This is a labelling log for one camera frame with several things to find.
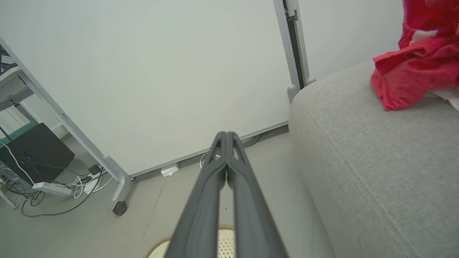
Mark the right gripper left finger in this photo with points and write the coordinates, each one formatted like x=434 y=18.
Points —
x=202 y=204

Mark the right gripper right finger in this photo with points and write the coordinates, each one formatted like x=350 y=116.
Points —
x=251 y=215

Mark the red garment with white stripes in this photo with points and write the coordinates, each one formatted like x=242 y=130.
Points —
x=416 y=71

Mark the translucent white garment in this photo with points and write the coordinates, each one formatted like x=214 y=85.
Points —
x=448 y=96

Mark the cream perforated laundry basket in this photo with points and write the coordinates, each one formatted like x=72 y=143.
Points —
x=226 y=247

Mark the grey partition leg with caster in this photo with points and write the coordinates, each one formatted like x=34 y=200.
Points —
x=120 y=179

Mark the white power strip with plugs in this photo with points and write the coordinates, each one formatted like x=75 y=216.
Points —
x=91 y=183

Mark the black power adapter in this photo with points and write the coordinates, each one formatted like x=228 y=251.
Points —
x=94 y=169

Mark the grey fabric sofa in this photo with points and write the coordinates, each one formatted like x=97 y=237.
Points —
x=376 y=172

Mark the large white partition panel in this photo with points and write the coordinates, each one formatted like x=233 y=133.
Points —
x=143 y=71

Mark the long white power strip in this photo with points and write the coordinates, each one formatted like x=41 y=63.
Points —
x=52 y=189

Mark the black computer case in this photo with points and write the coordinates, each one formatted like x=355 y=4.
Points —
x=36 y=154

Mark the narrow white partition panel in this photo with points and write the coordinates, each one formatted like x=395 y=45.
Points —
x=344 y=32

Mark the grey metal desk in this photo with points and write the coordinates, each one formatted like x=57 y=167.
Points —
x=14 y=89

